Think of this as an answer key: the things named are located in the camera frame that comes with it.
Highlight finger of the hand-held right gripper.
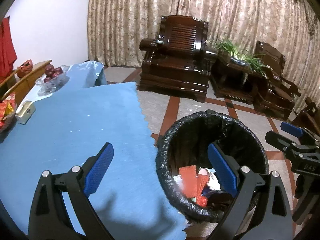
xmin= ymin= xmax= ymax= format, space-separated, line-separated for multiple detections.
xmin=280 ymin=122 xmax=320 ymax=147
xmin=265 ymin=131 xmax=304 ymax=158

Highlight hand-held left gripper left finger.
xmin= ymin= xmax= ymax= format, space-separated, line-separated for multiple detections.
xmin=29 ymin=142 xmax=115 ymax=240

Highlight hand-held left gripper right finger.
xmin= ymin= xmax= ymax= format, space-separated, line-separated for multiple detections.
xmin=207 ymin=142 xmax=293 ymax=240

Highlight short orange knitted cloth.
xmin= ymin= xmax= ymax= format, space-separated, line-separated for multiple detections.
xmin=197 ymin=174 xmax=210 ymax=197

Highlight long orange knitted cloth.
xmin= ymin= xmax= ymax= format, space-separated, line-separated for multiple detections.
xmin=179 ymin=165 xmax=198 ymax=198

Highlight trash bin with black bag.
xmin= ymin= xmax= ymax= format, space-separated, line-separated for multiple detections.
xmin=155 ymin=110 xmax=269 ymax=223

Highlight dark wooden chair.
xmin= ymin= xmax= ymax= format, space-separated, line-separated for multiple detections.
xmin=291 ymin=97 xmax=320 ymax=130

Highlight narrow dark wooden armchair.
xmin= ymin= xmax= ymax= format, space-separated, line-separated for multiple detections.
xmin=252 ymin=41 xmax=302 ymax=122

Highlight large blue tablecloth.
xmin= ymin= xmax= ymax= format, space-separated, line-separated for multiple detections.
xmin=0 ymin=82 xmax=189 ymax=240

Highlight dark wooden side table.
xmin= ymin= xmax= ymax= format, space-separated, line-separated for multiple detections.
xmin=211 ymin=52 xmax=260 ymax=105

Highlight green potted plant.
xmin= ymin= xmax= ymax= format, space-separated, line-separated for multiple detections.
xmin=215 ymin=38 xmax=269 ymax=77

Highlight tissue box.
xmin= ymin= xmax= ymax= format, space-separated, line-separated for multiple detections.
xmin=15 ymin=101 xmax=36 ymax=125

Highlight glass fruit bowl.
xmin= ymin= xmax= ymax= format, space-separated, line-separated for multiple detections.
xmin=35 ymin=65 xmax=70 ymax=95

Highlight small blue tablecloth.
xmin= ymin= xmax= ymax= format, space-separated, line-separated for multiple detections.
xmin=25 ymin=60 xmax=108 ymax=103

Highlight glass snack bowl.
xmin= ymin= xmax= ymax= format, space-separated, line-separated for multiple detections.
xmin=0 ymin=110 xmax=18 ymax=137

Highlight pile of red apples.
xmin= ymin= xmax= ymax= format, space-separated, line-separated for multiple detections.
xmin=44 ymin=64 xmax=63 ymax=83

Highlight red snack packets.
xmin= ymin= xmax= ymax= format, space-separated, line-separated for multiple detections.
xmin=0 ymin=93 xmax=17 ymax=128

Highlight wide dark wooden armchair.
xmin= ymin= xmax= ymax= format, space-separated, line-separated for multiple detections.
xmin=138 ymin=15 xmax=218 ymax=103

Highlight light wooden cabinet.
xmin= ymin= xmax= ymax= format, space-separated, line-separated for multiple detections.
xmin=0 ymin=60 xmax=52 ymax=103

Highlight orange plastic bag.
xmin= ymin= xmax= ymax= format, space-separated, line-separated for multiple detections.
xmin=17 ymin=59 xmax=34 ymax=78

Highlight red cloth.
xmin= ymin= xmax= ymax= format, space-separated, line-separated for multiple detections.
xmin=0 ymin=16 xmax=18 ymax=77

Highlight beige patterned curtain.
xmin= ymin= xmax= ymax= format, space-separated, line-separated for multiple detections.
xmin=87 ymin=0 xmax=320 ymax=113

